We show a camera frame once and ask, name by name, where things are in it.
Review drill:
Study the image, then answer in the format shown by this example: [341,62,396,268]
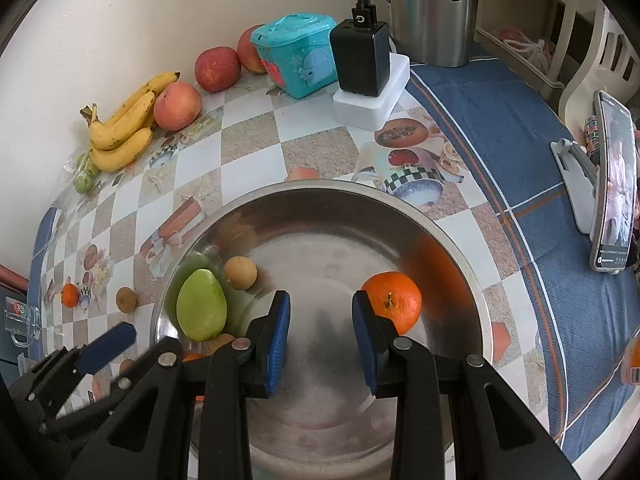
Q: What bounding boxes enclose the white plastic chair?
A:
[547,0,640,126]

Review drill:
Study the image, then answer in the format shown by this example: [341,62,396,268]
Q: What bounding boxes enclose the white box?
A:
[332,54,411,130]

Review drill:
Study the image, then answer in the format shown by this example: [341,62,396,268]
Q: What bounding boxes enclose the plastic bag of green fruit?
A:
[65,152,103,193]

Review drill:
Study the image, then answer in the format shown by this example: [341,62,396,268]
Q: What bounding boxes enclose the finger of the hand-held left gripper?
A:
[10,322,137,403]
[37,355,161,436]

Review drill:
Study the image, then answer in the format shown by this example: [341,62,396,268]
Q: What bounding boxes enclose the steel kettle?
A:
[382,0,481,68]

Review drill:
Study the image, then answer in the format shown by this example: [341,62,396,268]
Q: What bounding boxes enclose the orange object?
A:
[621,337,640,386]

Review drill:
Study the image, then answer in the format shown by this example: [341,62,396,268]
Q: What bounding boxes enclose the white plastic basket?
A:
[472,10,566,101]

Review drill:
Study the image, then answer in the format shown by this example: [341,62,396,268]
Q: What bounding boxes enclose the white phone stand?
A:
[550,139,601,234]

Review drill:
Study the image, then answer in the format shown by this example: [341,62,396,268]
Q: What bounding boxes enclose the pink plastic bag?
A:
[500,27,553,73]

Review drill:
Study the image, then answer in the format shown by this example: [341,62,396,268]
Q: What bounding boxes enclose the black charger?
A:
[330,7,390,97]

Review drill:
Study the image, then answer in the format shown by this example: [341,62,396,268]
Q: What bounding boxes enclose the blue tablecloth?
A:
[27,42,640,461]

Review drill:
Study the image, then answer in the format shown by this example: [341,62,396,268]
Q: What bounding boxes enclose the stainless steel bowl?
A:
[150,179,493,476]

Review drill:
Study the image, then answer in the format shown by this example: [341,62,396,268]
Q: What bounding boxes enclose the teal plastic container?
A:
[250,13,337,100]

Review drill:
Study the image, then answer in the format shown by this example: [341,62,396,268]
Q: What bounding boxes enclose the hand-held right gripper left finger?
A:
[67,290,292,480]

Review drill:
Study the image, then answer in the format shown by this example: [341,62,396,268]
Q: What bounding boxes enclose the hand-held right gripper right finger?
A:
[351,290,583,480]

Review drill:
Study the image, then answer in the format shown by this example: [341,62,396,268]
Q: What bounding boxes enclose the smartphone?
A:
[589,90,637,275]

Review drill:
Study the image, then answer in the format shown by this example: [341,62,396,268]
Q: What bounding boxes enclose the glass mug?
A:
[4,296,41,347]

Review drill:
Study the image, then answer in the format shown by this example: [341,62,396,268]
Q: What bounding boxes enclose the red apple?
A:
[236,25,268,75]
[194,46,242,93]
[153,82,202,131]

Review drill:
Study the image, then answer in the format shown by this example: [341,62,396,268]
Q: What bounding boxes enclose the green mango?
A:
[176,268,228,342]

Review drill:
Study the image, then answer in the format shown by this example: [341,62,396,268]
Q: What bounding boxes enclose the yellow banana bunch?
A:
[80,71,181,172]

